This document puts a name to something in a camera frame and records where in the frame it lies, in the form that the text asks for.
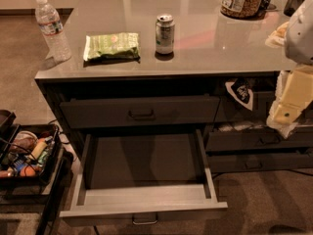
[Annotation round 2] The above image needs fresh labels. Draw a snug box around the grey drawer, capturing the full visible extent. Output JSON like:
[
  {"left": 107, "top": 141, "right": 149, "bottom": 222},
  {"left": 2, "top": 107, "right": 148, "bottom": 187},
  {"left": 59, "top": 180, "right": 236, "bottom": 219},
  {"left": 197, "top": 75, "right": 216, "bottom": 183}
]
[
  {"left": 207, "top": 152, "right": 313, "bottom": 173},
  {"left": 204, "top": 127, "right": 313, "bottom": 153},
  {"left": 61, "top": 129, "right": 228, "bottom": 226},
  {"left": 60, "top": 95, "right": 219, "bottom": 129},
  {"left": 215, "top": 91, "right": 275, "bottom": 122}
]

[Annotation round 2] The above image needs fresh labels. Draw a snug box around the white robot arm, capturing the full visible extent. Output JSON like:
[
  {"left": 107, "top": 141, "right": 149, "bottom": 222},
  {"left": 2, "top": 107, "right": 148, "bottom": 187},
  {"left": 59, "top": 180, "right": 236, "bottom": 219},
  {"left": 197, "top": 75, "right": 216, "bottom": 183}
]
[{"left": 266, "top": 0, "right": 313, "bottom": 139}]

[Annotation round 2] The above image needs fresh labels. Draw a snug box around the white cloth in drawer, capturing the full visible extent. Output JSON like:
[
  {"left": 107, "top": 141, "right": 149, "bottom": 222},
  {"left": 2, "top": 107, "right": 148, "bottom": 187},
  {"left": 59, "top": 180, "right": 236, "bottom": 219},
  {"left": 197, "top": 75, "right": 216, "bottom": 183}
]
[{"left": 217, "top": 120, "right": 265, "bottom": 132}]

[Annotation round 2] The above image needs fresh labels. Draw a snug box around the black white snack packet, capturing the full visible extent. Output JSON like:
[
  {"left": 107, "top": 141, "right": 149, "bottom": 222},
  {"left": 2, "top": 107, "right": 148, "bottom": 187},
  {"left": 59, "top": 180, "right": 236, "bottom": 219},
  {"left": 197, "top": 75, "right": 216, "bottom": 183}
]
[{"left": 225, "top": 78, "right": 253, "bottom": 111}]

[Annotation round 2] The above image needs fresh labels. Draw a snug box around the grey counter cabinet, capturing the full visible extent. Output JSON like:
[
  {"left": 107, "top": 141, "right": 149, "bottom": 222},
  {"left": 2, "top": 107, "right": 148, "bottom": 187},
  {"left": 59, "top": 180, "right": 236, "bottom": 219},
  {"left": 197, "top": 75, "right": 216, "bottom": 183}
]
[{"left": 35, "top": 0, "right": 312, "bottom": 157}]

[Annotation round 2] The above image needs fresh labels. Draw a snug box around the silver soda can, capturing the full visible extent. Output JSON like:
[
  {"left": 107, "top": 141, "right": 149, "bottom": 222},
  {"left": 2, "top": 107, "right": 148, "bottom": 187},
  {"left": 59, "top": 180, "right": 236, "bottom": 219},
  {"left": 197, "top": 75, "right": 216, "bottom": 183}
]
[{"left": 156, "top": 14, "right": 175, "bottom": 55}]

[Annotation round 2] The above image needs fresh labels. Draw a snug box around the green snack bag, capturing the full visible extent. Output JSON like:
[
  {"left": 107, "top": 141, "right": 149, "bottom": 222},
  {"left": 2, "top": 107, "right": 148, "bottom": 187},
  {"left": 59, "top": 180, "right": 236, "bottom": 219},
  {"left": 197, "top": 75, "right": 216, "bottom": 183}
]
[{"left": 83, "top": 32, "right": 140, "bottom": 61}]

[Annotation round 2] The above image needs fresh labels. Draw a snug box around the clear plastic water bottle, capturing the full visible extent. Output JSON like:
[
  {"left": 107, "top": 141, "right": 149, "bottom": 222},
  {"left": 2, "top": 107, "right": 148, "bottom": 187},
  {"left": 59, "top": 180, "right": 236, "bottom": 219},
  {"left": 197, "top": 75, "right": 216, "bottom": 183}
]
[{"left": 35, "top": 0, "right": 71, "bottom": 62}]

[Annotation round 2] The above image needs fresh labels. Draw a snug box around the black bin of items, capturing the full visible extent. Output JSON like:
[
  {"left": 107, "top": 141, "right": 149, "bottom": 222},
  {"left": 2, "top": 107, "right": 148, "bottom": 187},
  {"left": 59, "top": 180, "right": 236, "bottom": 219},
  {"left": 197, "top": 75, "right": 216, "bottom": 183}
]
[{"left": 0, "top": 124, "right": 61, "bottom": 187}]

